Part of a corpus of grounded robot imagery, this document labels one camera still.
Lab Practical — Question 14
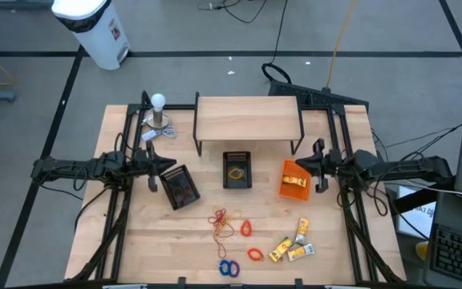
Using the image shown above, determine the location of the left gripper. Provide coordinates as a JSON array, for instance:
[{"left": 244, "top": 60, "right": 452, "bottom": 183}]
[{"left": 134, "top": 140, "right": 177, "bottom": 193}]

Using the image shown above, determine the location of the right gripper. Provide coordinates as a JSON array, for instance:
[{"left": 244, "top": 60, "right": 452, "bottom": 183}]
[{"left": 294, "top": 138, "right": 342, "bottom": 193}]

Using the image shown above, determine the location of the yellow green crayon box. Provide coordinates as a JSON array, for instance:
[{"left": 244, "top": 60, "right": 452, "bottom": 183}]
[
  {"left": 268, "top": 236, "right": 294, "bottom": 263},
  {"left": 282, "top": 175, "right": 309, "bottom": 189},
  {"left": 294, "top": 217, "right": 310, "bottom": 246},
  {"left": 286, "top": 243, "right": 316, "bottom": 263}
]

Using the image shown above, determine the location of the yellow rubber band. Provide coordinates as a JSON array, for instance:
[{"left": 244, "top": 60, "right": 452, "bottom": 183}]
[
  {"left": 213, "top": 218, "right": 234, "bottom": 242},
  {"left": 221, "top": 211, "right": 243, "bottom": 226}
]

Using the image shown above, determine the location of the long red rubber band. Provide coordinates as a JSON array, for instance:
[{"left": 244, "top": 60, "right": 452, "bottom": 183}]
[{"left": 210, "top": 216, "right": 236, "bottom": 260}]

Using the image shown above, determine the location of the wooden desk shelf riser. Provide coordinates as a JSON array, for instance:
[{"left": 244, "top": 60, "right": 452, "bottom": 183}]
[{"left": 192, "top": 91, "right": 306, "bottom": 157}]

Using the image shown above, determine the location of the black desk support bar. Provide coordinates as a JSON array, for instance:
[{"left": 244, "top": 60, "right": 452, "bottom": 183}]
[{"left": 391, "top": 176, "right": 456, "bottom": 214}]

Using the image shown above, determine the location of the black plastic basket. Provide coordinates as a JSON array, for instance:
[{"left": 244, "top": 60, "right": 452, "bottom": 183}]
[
  {"left": 221, "top": 150, "right": 253, "bottom": 190},
  {"left": 158, "top": 164, "right": 201, "bottom": 211}
]

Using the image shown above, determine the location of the orange plastic basket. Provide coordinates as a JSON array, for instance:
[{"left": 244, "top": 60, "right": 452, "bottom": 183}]
[{"left": 278, "top": 159, "right": 312, "bottom": 201}]

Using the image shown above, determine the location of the white bulb table lamp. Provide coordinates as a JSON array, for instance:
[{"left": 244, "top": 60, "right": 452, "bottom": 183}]
[{"left": 146, "top": 92, "right": 171, "bottom": 130}]

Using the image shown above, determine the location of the black perforated panel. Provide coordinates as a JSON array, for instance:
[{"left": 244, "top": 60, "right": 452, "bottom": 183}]
[{"left": 268, "top": 79, "right": 371, "bottom": 110}]

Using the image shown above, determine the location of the white paper sheet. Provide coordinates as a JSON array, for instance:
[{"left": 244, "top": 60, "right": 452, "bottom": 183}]
[{"left": 395, "top": 185, "right": 436, "bottom": 241}]

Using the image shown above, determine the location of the yellow round object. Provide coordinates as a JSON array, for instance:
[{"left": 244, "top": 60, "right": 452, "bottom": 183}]
[{"left": 415, "top": 240, "right": 431, "bottom": 261}]

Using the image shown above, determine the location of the white trash bin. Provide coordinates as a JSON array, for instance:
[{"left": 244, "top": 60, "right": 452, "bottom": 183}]
[{"left": 51, "top": 0, "right": 132, "bottom": 71}]

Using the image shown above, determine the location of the black keyboard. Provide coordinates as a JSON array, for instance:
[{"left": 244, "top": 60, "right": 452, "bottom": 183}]
[{"left": 431, "top": 224, "right": 462, "bottom": 288}]

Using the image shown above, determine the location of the black metal rig frame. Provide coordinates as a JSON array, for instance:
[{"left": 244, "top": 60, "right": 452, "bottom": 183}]
[{"left": 64, "top": 90, "right": 407, "bottom": 289}]

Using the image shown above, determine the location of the yellow hanging cable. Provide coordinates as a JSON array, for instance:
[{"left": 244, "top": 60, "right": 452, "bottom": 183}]
[{"left": 326, "top": 0, "right": 357, "bottom": 92}]

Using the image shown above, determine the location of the black hanging cable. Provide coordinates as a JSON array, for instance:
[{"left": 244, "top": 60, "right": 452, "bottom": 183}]
[{"left": 261, "top": 0, "right": 293, "bottom": 85}]

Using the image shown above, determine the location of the white thin cable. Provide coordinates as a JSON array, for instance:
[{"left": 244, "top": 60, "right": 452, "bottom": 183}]
[{"left": 379, "top": 180, "right": 462, "bottom": 197}]

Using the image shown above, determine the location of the black floor cable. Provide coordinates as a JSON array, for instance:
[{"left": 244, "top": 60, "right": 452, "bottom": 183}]
[{"left": 197, "top": 0, "right": 270, "bottom": 24}]

